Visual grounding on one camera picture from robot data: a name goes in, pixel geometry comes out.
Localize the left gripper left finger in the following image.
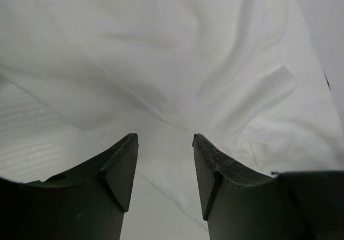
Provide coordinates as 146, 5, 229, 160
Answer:
25, 133, 139, 239

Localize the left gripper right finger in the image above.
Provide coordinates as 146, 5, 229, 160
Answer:
192, 134, 282, 239

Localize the white t shirt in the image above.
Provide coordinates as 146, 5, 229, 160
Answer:
1, 0, 343, 239

